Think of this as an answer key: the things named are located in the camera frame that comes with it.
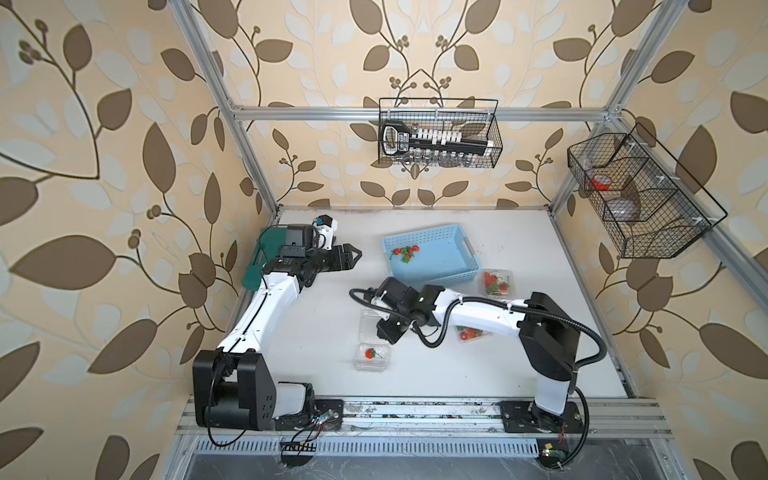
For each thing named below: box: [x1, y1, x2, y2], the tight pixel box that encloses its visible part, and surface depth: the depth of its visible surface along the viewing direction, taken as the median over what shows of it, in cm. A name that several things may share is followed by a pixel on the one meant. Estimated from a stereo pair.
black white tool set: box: [381, 120, 495, 159], surface depth 84 cm
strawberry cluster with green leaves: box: [390, 245, 421, 264], surface depth 107 cm
